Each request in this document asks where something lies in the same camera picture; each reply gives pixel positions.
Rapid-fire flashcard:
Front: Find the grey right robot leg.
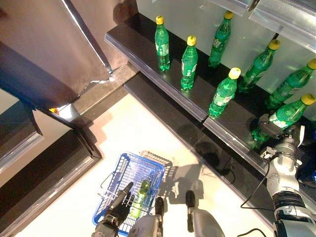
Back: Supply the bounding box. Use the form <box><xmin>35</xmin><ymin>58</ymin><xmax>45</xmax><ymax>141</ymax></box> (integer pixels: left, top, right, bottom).
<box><xmin>185</xmin><ymin>190</ymin><xmax>226</xmax><ymax>237</ymax></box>

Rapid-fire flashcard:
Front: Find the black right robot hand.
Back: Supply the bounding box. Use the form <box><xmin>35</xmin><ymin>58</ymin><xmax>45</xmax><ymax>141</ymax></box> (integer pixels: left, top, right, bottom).
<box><xmin>258</xmin><ymin>114</ymin><xmax>307</xmax><ymax>148</ymax></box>

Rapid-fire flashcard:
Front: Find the dark stone plinth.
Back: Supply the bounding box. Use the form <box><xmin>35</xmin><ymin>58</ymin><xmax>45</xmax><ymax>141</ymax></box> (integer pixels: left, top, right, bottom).
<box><xmin>71</xmin><ymin>63</ymin><xmax>140</xmax><ymax>119</ymax></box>

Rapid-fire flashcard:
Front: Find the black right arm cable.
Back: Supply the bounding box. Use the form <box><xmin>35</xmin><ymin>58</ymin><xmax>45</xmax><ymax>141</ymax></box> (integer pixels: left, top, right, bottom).
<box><xmin>238</xmin><ymin>161</ymin><xmax>275</xmax><ymax>237</ymax></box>

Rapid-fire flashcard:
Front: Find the brown curtain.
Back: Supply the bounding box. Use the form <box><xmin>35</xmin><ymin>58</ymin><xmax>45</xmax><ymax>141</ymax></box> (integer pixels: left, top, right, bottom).
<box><xmin>0</xmin><ymin>0</ymin><xmax>139</xmax><ymax>117</ymax></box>

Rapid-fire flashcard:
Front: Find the blue plastic shopping basket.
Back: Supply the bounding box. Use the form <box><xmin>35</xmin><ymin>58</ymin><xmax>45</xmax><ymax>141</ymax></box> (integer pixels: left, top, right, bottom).
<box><xmin>92</xmin><ymin>152</ymin><xmax>165</xmax><ymax>234</ymax></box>

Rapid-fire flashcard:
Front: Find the black side base shelf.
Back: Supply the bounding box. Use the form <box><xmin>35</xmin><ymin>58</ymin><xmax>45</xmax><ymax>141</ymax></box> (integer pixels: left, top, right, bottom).
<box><xmin>0</xmin><ymin>129</ymin><xmax>103</xmax><ymax>237</ymax></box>

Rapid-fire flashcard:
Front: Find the black low base shelf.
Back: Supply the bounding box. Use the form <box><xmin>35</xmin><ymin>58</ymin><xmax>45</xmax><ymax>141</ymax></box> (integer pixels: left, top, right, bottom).
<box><xmin>123</xmin><ymin>71</ymin><xmax>277</xmax><ymax>223</ymax></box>

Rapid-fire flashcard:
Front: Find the black shelf board clear rail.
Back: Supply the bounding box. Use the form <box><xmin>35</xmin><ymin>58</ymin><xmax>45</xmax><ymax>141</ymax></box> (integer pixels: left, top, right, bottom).
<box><xmin>248</xmin><ymin>0</ymin><xmax>316</xmax><ymax>49</ymax></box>
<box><xmin>202</xmin><ymin>81</ymin><xmax>316</xmax><ymax>205</ymax></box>
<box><xmin>105</xmin><ymin>12</ymin><xmax>250</xmax><ymax>122</ymax></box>
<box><xmin>195</xmin><ymin>0</ymin><xmax>260</xmax><ymax>17</ymax></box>

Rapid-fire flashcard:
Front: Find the green Sprite bottle yellow cap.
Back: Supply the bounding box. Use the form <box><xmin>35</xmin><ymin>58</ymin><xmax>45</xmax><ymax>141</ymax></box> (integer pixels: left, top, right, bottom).
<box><xmin>251</xmin><ymin>93</ymin><xmax>316</xmax><ymax>142</ymax></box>
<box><xmin>130</xmin><ymin>180</ymin><xmax>152</xmax><ymax>218</ymax></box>
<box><xmin>154</xmin><ymin>15</ymin><xmax>171</xmax><ymax>72</ymax></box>
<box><xmin>238</xmin><ymin>39</ymin><xmax>281</xmax><ymax>94</ymax></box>
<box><xmin>208</xmin><ymin>10</ymin><xmax>234</xmax><ymax>69</ymax></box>
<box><xmin>264</xmin><ymin>58</ymin><xmax>316</xmax><ymax>109</ymax></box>
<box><xmin>208</xmin><ymin>67</ymin><xmax>241</xmax><ymax>118</ymax></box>
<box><xmin>180</xmin><ymin>35</ymin><xmax>198</xmax><ymax>91</ymax></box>

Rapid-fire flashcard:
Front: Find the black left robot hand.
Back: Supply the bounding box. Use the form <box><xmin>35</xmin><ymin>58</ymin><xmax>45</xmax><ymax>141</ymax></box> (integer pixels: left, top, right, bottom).
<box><xmin>103</xmin><ymin>182</ymin><xmax>136</xmax><ymax>230</ymax></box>

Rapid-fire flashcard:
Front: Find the black side shelf board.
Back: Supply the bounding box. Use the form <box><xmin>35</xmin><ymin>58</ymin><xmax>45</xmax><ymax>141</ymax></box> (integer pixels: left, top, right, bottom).
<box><xmin>0</xmin><ymin>86</ymin><xmax>45</xmax><ymax>173</ymax></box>

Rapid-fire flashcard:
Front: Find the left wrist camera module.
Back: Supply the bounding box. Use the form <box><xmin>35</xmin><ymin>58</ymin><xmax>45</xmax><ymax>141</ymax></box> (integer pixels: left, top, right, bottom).
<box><xmin>105</xmin><ymin>214</ymin><xmax>119</xmax><ymax>225</ymax></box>

